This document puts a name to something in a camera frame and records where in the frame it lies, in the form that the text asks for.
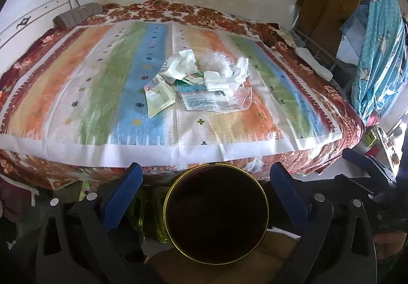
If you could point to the yellowish clear plastic wrapper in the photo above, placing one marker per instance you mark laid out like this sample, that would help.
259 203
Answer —
159 96

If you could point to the green white medicine box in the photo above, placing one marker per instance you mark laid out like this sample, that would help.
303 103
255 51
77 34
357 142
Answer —
193 79

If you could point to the grey folded cloth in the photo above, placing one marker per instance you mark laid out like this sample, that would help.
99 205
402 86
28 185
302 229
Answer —
74 17

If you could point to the blue printed clear package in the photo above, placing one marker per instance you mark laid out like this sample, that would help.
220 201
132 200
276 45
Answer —
197 98

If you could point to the white bed headboard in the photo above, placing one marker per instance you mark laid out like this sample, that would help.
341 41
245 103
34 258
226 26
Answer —
23 32

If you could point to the white tissue paper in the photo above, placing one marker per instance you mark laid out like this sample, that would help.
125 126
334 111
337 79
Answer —
224 75

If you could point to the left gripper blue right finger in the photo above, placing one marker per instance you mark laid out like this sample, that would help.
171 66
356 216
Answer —
292 198

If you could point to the black gold-rimmed trash bin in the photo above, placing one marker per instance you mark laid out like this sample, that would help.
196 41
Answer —
216 214

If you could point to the blue patterned hanging cloth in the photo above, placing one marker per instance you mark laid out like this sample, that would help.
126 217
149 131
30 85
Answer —
381 71

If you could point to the person right hand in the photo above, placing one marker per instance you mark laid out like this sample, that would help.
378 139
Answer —
389 244

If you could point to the striped colourful bed mat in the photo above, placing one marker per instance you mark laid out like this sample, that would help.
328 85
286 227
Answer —
83 102

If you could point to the clear plastic bag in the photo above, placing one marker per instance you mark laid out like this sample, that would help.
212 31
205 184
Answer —
216 61

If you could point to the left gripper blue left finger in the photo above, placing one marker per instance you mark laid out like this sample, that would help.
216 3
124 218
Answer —
121 197

